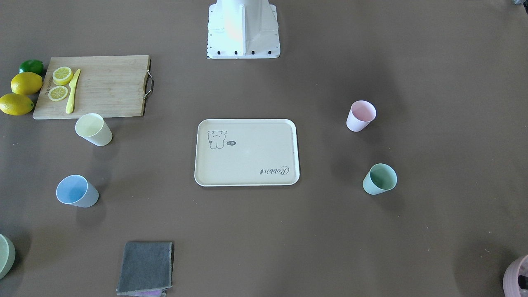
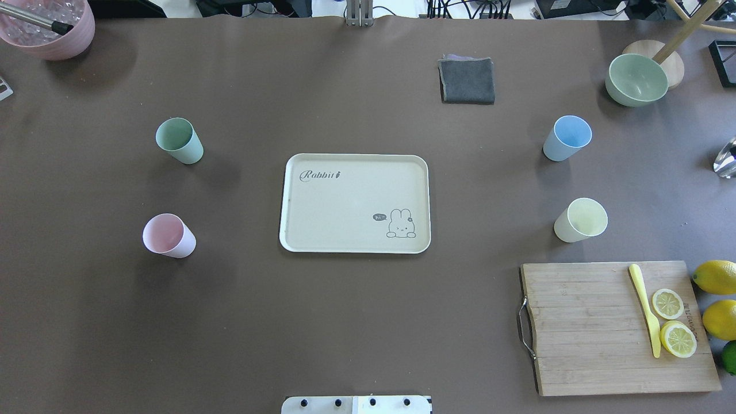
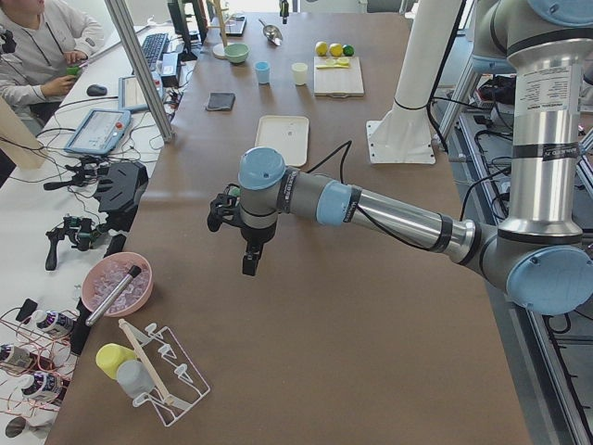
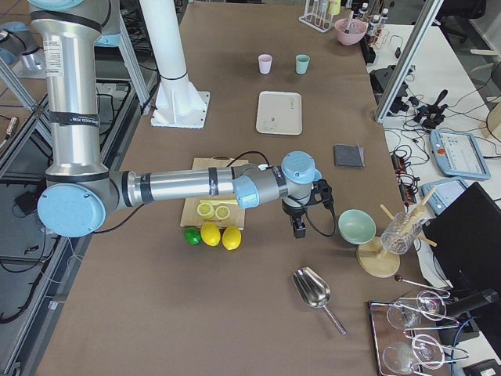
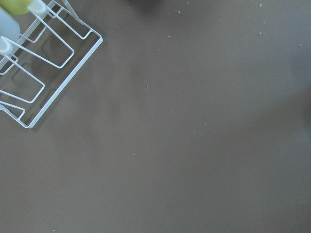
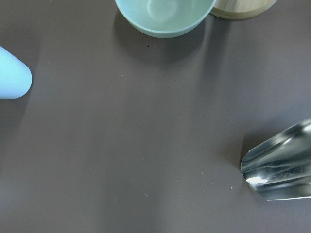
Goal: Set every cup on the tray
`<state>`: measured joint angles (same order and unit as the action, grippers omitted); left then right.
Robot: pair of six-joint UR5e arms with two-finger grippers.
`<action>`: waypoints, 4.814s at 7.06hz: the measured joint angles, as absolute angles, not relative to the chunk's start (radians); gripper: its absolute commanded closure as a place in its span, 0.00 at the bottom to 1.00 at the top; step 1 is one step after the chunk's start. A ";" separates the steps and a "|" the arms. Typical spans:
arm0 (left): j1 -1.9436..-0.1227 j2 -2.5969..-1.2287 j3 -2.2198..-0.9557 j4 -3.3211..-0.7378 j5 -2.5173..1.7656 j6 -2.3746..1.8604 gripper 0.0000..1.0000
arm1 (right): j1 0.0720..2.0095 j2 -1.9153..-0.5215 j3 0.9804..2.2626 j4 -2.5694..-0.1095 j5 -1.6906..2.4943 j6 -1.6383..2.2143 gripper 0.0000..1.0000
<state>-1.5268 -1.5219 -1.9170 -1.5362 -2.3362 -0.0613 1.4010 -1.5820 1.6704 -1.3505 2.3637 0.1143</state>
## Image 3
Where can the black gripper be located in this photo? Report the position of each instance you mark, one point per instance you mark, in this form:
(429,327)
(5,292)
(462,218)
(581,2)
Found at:
(258,235)

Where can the blue plastic cup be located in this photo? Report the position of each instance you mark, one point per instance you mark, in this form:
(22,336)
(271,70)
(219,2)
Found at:
(263,72)

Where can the cream plastic cup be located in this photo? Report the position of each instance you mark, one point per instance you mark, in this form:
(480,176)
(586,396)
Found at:
(300,73)

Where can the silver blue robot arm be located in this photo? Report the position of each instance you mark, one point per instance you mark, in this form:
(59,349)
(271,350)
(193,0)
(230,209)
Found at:
(535,254)

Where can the cream plastic tray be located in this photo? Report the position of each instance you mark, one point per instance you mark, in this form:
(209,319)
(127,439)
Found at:
(288,135)

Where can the metal tube black cap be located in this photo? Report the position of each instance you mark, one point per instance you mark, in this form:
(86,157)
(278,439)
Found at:
(113,295)

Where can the pink bowl with ice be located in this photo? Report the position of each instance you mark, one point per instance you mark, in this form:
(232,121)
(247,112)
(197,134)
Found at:
(108,273)

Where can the black headset device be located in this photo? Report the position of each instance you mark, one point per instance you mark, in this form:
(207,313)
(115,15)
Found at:
(119,191)

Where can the wooden stick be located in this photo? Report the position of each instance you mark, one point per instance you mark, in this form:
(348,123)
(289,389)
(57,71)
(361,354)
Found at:
(137,339)

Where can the grey cup on rack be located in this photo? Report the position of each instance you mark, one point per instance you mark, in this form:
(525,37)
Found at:
(134,378)

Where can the yellow cup on rack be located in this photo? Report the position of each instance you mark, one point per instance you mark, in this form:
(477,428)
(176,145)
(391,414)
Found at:
(111,356)

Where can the dark grey folded cloth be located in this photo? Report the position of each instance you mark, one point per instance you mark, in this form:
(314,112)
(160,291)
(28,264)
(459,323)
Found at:
(220,101)

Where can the handheld gripper lower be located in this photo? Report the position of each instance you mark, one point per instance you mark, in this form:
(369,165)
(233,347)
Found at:
(81,232)

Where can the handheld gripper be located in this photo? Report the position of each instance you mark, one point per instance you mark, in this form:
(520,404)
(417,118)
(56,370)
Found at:
(81,232)
(89,169)

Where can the handheld gripper upper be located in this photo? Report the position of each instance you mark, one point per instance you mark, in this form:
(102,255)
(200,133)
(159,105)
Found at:
(89,169)

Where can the blue teach pendant front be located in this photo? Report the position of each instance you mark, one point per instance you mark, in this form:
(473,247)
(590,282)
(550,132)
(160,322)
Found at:
(99,132)

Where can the blue teach pendant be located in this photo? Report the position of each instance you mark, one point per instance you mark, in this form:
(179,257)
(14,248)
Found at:
(99,132)
(131,96)

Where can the wooden cutting board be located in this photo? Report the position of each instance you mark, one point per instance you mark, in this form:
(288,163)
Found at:
(338,83)

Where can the blue teach pendant rear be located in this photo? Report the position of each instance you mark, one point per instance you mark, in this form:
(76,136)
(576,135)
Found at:
(131,96)

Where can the yellow plastic knife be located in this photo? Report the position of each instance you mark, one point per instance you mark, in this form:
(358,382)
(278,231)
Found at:
(331,67)

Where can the green ceramic bowl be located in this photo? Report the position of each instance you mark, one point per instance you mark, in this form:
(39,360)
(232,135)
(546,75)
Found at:
(236,53)

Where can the wooden mug tree stand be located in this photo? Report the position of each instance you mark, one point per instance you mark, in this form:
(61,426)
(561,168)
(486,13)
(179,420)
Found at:
(218,50)

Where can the lemon slice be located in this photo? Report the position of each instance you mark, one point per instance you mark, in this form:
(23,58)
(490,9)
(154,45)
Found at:
(339,60)

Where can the yellow lemon left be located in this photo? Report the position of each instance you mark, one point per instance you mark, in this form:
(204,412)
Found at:
(321,49)

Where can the yellow lemon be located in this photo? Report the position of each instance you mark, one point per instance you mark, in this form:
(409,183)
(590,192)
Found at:
(336,50)
(321,49)

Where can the yellow lemon middle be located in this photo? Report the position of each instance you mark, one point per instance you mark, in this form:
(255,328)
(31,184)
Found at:
(336,50)

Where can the metal scoop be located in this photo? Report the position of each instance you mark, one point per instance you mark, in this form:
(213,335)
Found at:
(272,33)

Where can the black computer mouse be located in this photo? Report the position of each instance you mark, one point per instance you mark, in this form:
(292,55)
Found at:
(96,90)

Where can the green lime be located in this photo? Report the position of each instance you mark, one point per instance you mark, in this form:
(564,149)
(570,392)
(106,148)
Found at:
(348,50)

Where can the black keyboard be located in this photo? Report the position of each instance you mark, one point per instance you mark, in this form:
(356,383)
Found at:
(153,48)

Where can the black monitor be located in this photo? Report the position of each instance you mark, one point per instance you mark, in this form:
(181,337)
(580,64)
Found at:
(179,22)

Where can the seated person grey hoodie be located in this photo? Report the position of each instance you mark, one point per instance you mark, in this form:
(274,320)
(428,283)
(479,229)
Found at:
(50,37)

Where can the white wire cup rack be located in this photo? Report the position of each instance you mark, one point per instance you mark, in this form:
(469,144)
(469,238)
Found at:
(178,372)

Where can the aluminium frame post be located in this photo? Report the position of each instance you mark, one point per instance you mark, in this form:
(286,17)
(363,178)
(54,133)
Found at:
(122,21)

